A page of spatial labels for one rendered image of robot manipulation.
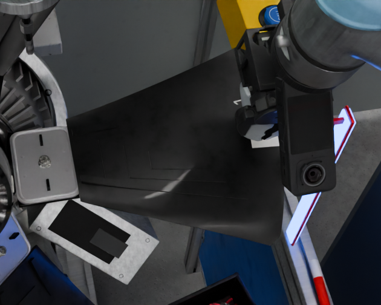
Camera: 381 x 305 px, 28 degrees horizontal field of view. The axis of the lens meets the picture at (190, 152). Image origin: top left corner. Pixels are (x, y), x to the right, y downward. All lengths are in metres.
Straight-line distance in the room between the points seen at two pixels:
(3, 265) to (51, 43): 0.57
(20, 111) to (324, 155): 0.38
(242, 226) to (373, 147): 1.57
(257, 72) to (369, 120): 1.73
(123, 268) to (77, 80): 0.97
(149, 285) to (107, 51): 0.63
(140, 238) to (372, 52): 0.50
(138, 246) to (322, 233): 1.26
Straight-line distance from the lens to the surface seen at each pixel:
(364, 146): 2.36
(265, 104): 0.70
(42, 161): 0.81
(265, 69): 0.71
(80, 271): 1.96
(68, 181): 0.81
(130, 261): 0.98
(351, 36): 0.55
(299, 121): 0.67
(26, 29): 0.64
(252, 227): 0.83
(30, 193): 0.80
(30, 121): 0.90
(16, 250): 0.88
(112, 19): 1.73
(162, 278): 2.04
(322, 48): 0.58
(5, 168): 0.77
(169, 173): 0.81
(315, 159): 0.69
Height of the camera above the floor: 1.89
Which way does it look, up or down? 58 degrees down
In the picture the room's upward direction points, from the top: 10 degrees clockwise
